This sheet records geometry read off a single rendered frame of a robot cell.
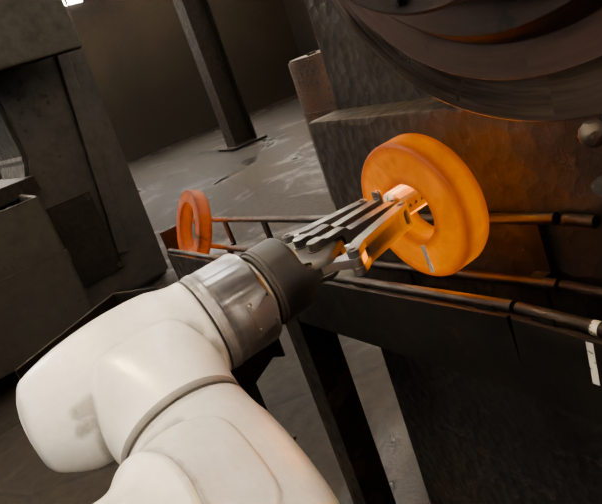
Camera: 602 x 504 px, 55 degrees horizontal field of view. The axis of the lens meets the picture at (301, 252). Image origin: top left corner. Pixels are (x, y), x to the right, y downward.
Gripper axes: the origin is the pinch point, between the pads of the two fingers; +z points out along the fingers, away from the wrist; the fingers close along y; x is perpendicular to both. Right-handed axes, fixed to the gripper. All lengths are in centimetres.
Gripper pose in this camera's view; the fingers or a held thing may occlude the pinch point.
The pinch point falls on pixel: (415, 193)
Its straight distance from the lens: 61.7
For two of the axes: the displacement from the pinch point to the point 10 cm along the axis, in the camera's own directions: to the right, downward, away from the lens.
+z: 7.8, -4.8, 4.0
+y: 5.2, 1.3, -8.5
